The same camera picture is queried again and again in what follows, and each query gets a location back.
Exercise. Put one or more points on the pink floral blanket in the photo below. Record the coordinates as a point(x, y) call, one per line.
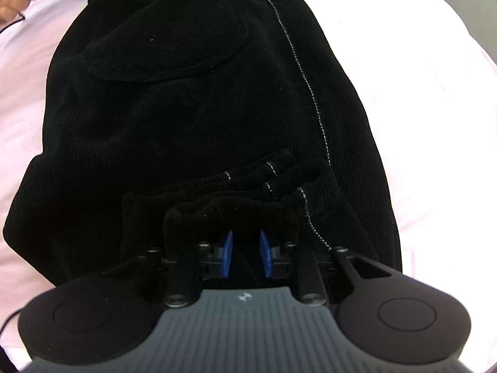
point(419, 124)

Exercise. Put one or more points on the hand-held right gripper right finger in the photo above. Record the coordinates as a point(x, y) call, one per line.
point(266, 254)

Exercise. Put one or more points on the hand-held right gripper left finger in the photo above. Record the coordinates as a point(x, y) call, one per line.
point(228, 254)

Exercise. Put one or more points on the black pants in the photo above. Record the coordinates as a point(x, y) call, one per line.
point(194, 105)

